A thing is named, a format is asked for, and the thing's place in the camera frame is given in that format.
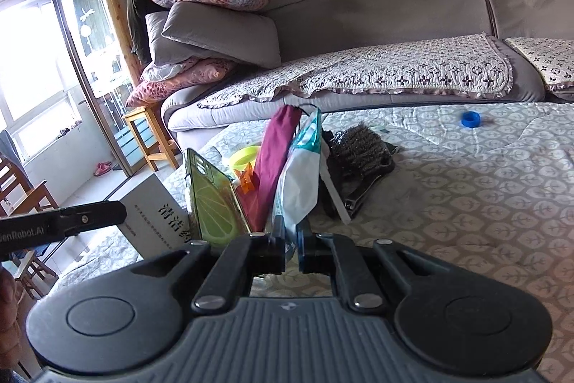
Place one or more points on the wooden stool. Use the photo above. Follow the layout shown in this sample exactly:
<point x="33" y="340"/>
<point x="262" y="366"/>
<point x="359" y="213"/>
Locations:
<point x="148" y="131"/>

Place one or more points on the white cardboard box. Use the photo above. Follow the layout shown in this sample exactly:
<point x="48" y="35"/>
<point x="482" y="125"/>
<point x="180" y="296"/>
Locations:
<point x="152" y="212"/>

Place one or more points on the blue bottle cap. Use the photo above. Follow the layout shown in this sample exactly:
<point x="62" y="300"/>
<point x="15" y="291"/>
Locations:
<point x="471" y="119"/>

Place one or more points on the wooden chair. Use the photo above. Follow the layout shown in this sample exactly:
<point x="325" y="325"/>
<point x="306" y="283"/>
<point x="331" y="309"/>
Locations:
<point x="27" y="197"/>

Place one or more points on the green lemon-print phone case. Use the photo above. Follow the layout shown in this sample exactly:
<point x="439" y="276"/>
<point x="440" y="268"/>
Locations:
<point x="215" y="203"/>

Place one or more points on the sliding glass door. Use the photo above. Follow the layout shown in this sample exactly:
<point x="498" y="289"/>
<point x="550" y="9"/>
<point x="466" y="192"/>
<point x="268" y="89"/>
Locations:
<point x="40" y="73"/>

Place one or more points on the orange clothespin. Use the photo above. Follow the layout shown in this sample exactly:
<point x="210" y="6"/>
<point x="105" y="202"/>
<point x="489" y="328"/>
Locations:
<point x="246" y="179"/>

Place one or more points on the pink slippers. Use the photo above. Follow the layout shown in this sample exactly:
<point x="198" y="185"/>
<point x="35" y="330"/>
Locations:
<point x="103" y="169"/>

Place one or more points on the small grey cushion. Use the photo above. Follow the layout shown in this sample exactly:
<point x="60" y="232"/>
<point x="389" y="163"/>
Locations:
<point x="157" y="42"/>

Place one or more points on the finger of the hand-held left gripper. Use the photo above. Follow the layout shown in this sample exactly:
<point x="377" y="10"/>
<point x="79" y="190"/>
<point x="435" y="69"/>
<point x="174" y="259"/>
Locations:
<point x="94" y="216"/>

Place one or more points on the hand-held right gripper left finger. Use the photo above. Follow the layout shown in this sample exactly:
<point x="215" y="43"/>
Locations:
<point x="279" y="232"/>

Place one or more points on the white plastic strip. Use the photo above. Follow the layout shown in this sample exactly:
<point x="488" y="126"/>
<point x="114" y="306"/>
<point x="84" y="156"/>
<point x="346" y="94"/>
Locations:
<point x="336" y="197"/>

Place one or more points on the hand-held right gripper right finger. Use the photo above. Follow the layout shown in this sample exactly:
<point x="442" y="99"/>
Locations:
<point x="305" y="239"/>

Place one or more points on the grey sofa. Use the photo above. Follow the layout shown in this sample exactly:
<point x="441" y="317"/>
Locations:
<point x="403" y="6"/>

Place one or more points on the pale silver pillow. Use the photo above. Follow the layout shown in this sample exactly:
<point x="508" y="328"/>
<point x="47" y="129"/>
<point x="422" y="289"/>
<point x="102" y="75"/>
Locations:
<point x="166" y="71"/>

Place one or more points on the short floral quilted sofa cover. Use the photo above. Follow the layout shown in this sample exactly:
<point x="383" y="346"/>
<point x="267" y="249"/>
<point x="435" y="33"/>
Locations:
<point x="547" y="60"/>

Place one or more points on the yellow-green plastic lid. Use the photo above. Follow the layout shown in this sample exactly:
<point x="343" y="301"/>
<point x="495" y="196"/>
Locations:
<point x="242" y="156"/>

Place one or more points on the black hair brush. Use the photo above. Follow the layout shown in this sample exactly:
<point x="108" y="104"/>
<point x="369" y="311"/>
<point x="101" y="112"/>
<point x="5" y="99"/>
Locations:
<point x="363" y="192"/>

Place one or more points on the large grey cushion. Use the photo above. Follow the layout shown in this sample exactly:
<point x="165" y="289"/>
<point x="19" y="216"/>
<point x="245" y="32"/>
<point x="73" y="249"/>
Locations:
<point x="224" y="33"/>

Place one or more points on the long floral quilted sofa cover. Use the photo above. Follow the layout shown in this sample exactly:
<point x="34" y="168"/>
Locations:
<point x="381" y="69"/>

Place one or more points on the person's left hand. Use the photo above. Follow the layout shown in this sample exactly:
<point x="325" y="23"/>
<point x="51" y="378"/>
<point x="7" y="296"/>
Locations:
<point x="9" y="311"/>

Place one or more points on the magenta cloth pouch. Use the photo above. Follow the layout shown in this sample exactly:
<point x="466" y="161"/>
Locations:
<point x="273" y="158"/>

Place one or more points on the white printed wipes packet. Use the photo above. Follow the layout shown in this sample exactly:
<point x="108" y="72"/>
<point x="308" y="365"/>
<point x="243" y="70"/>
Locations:
<point x="300" y="176"/>

